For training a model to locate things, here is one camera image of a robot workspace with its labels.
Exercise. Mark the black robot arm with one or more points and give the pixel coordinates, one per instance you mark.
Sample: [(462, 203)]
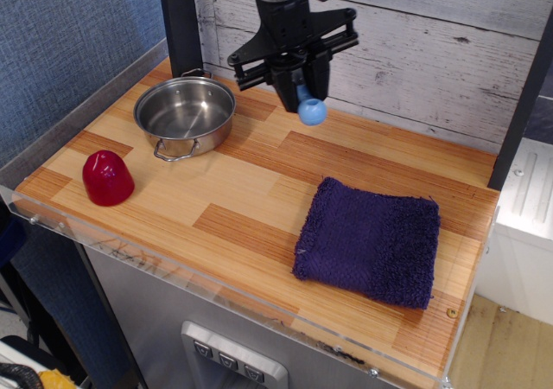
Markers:
[(292, 50)]

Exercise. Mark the clear acrylic front guard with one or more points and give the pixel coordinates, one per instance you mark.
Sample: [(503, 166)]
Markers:
[(239, 285)]

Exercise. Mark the silver control panel with buttons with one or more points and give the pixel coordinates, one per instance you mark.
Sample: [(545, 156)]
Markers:
[(218, 362)]

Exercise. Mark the yellow object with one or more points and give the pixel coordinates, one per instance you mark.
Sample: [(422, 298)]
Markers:
[(54, 379)]

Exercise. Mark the white appliance at right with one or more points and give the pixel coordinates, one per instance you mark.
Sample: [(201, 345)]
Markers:
[(516, 269)]

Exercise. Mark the stainless steel pot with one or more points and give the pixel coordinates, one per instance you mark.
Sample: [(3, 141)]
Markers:
[(185, 117)]

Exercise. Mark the red plastic cup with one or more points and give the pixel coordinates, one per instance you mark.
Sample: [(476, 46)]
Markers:
[(106, 178)]

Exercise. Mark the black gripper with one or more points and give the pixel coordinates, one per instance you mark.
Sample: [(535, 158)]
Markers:
[(291, 41)]

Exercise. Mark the black vertical post left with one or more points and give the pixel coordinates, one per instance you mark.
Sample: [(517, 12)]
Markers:
[(182, 35)]

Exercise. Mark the purple folded towel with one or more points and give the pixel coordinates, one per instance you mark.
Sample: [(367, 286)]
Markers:
[(383, 246)]

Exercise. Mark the blue and grey spoon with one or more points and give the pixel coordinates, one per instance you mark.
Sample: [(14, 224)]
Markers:
[(311, 110)]

